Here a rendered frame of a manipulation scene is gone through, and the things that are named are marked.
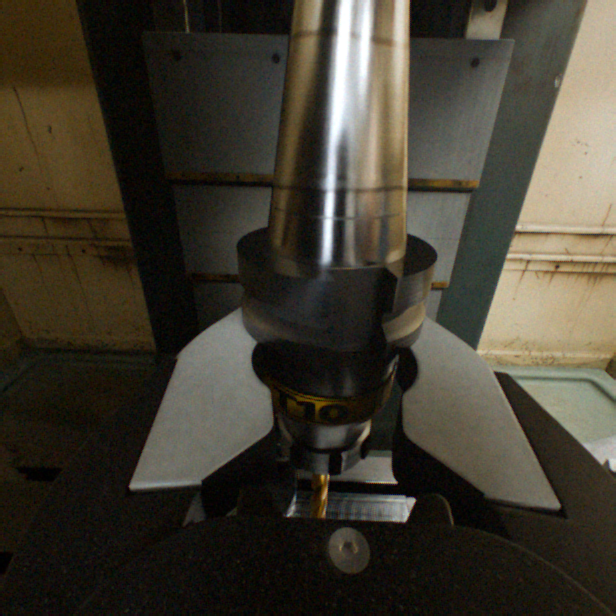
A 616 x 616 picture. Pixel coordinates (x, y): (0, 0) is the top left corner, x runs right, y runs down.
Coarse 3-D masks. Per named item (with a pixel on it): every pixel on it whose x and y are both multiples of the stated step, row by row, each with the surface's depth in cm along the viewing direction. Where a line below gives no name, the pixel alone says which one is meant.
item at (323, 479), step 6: (312, 474) 16; (318, 474) 15; (312, 480) 16; (318, 480) 16; (324, 480) 16; (312, 486) 16; (318, 486) 16; (324, 486) 16; (318, 492) 16; (324, 492) 16; (312, 498) 17; (318, 498) 16; (324, 498) 17; (312, 504) 17; (318, 504) 17; (324, 504) 17; (312, 510) 17; (318, 510) 17; (324, 510) 17; (312, 516) 17; (318, 516) 17; (324, 516) 18
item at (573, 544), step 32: (512, 384) 9; (544, 416) 8; (544, 448) 7; (576, 448) 7; (576, 480) 6; (608, 480) 6; (480, 512) 6; (512, 512) 6; (544, 512) 6; (576, 512) 6; (608, 512) 6; (544, 544) 5; (576, 544) 5; (608, 544) 5; (576, 576) 5; (608, 576) 5; (608, 608) 4
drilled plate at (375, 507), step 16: (304, 496) 32; (336, 496) 32; (352, 496) 32; (368, 496) 32; (384, 496) 32; (400, 496) 32; (304, 512) 31; (336, 512) 31; (352, 512) 31; (368, 512) 31; (384, 512) 31; (400, 512) 31
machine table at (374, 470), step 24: (48, 456) 45; (24, 480) 42; (48, 480) 45; (336, 480) 43; (360, 480) 43; (384, 480) 43; (0, 504) 40; (24, 504) 40; (408, 504) 41; (0, 528) 37; (24, 528) 37; (0, 552) 35; (0, 576) 33
